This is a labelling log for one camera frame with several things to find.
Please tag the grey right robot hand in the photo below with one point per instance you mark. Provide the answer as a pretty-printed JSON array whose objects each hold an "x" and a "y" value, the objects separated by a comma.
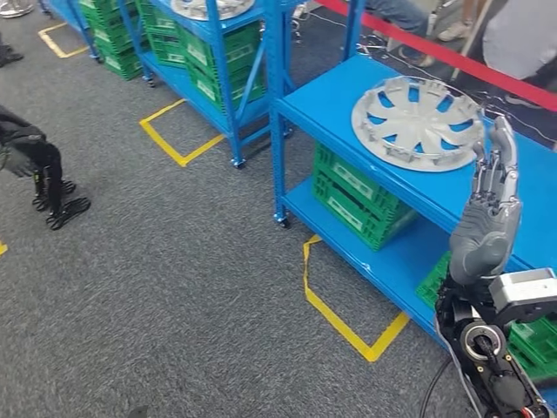
[{"x": 487, "y": 236}]

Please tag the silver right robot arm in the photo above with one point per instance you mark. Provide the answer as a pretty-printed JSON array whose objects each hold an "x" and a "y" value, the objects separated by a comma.
[{"x": 483, "y": 346}]

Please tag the blue metal shelf rack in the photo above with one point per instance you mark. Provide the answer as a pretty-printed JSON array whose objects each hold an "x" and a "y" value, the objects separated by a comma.
[
  {"x": 225, "y": 86},
  {"x": 84, "y": 32},
  {"x": 330, "y": 104}
]

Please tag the grey wheel hubcap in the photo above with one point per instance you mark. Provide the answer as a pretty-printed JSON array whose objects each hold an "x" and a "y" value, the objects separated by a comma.
[
  {"x": 191, "y": 7},
  {"x": 417, "y": 124}
]

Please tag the red barrier tape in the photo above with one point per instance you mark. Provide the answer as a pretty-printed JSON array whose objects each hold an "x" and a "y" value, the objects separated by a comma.
[{"x": 435, "y": 53}]

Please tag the person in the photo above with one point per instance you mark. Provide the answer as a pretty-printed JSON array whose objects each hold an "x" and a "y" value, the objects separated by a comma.
[
  {"x": 518, "y": 34},
  {"x": 404, "y": 14}
]

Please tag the black chrome swivel stool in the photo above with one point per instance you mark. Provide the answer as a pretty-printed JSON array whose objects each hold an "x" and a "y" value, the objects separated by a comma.
[
  {"x": 300, "y": 23},
  {"x": 374, "y": 46}
]

